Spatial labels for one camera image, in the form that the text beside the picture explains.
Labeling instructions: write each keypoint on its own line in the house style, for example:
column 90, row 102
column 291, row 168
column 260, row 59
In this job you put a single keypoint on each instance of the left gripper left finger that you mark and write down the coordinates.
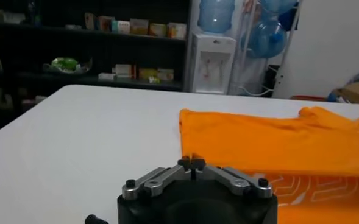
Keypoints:
column 158, row 182

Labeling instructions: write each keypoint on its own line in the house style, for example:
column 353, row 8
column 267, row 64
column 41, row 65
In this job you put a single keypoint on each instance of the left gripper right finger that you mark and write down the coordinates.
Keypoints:
column 234, row 182

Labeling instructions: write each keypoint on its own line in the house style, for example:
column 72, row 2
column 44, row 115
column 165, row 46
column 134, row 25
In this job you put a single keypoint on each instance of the orange t-shirt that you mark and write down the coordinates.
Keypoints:
column 273, row 146

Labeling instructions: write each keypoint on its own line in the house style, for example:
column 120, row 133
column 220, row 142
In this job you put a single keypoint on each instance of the bright green small box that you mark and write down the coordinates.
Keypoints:
column 154, row 80

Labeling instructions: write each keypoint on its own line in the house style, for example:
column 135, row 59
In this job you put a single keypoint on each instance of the white green medicine box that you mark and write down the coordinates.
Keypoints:
column 165, row 74

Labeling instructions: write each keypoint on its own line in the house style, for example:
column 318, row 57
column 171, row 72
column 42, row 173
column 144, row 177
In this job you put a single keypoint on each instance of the black tripod stand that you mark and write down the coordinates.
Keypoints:
column 271, row 80

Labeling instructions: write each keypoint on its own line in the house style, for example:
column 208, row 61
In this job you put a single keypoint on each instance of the yellow green medicine box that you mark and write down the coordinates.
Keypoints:
column 148, row 72

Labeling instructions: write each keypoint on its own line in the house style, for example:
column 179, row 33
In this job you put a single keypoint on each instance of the white red medicine box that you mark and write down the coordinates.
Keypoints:
column 125, row 71

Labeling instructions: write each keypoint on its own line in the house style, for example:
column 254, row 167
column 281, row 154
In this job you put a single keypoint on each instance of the flat white box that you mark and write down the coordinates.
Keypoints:
column 106, row 76

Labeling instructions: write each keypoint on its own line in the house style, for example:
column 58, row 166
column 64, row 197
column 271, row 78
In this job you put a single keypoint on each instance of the white water dispenser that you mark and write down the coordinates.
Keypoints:
column 211, row 64

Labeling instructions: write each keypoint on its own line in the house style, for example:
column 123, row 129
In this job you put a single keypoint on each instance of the black shelving unit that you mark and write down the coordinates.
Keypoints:
column 75, row 80

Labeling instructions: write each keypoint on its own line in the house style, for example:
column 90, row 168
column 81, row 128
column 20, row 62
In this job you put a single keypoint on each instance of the white metal jug rack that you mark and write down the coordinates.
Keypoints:
column 286, row 54

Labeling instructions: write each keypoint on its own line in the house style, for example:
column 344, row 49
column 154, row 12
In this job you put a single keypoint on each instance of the glass bowl with green items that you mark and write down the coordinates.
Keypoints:
column 65, row 64

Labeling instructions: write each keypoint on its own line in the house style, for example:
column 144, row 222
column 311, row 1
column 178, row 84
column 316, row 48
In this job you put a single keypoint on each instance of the red yellow medicine box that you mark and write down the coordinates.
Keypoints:
column 158, row 30

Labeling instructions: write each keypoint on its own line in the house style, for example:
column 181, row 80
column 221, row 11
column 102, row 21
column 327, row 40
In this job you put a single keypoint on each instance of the white yellow medicine box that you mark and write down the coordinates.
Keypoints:
column 176, row 30

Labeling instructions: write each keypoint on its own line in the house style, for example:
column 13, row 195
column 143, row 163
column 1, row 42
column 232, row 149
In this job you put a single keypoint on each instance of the beige medicine box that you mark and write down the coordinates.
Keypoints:
column 139, row 26

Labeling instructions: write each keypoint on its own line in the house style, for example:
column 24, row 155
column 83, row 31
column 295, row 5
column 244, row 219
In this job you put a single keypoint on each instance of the teal small box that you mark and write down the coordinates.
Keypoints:
column 122, row 27

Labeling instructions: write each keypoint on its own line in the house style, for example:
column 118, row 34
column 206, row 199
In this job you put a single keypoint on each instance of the orange picture box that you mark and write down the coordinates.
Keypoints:
column 104, row 23

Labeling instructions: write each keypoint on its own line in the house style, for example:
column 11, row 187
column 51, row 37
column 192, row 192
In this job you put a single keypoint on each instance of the blue water jug with label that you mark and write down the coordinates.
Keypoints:
column 215, row 15

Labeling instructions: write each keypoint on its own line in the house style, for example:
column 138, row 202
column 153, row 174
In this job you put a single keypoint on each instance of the tall brown white box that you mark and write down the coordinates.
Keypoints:
column 90, row 21

